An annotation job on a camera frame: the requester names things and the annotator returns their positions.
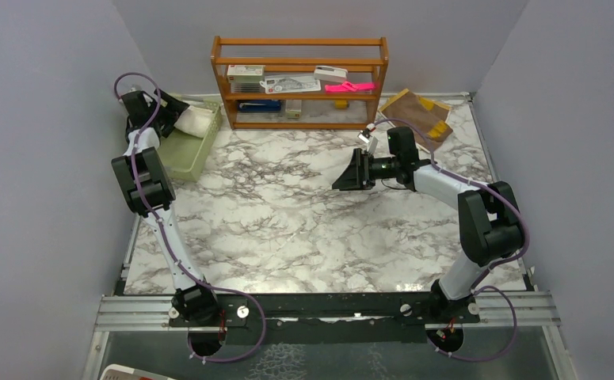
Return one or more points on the ruler set package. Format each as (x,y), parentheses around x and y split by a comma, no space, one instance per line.
(290,84)

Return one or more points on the small green white box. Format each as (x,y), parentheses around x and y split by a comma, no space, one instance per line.
(293,109)

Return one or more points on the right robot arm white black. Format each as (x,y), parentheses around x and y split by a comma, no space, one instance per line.
(490,226)

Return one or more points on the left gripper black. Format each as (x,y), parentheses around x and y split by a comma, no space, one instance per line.
(169,111)

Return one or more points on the white device on shelf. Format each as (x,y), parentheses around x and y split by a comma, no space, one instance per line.
(331,74)

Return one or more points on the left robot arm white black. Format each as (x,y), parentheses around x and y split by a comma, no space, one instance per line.
(148,192)

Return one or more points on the brown yellow cloth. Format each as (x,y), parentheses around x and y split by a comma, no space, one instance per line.
(429,117)

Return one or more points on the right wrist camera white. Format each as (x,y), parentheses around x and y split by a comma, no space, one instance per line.
(367,137)

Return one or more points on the pink tool on shelf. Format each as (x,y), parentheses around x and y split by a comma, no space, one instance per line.
(349,87)

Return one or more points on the blue object lower shelf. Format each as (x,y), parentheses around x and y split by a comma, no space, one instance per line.
(259,106)

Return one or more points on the white red object bottom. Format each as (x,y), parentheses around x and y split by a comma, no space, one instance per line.
(119,372)

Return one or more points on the white towel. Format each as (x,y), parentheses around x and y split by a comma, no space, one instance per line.
(195,121)

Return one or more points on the green plastic basket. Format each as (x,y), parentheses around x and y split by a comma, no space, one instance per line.
(183,155)

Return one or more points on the white box red label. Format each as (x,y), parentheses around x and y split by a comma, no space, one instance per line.
(245,72)

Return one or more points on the wooden shelf rack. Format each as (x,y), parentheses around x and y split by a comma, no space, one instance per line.
(365,59)

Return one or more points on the yellow object lower shelf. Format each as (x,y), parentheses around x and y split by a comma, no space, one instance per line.
(341,104)

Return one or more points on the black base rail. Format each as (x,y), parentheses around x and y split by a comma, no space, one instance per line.
(321,318)

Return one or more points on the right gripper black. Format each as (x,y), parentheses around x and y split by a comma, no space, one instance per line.
(357,175)

